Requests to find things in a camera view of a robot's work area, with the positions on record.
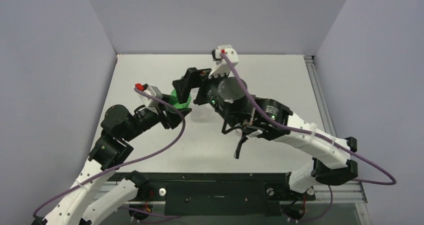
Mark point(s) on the aluminium table edge rail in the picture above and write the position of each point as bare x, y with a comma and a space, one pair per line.
319, 95

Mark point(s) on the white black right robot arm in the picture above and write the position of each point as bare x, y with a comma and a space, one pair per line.
269, 119

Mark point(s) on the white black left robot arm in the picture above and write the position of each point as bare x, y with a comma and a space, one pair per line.
110, 152

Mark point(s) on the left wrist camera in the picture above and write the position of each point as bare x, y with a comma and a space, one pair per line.
149, 96

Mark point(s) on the clear square plastic bottle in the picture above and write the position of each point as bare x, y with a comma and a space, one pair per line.
199, 113

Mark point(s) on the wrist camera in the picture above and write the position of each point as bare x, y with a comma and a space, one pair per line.
222, 69
149, 96

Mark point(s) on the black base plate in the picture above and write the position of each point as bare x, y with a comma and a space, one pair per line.
219, 194

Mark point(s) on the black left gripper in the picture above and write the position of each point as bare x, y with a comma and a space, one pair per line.
172, 118

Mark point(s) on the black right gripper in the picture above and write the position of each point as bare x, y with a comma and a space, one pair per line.
201, 89

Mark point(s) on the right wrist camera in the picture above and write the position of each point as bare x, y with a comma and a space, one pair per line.
222, 69

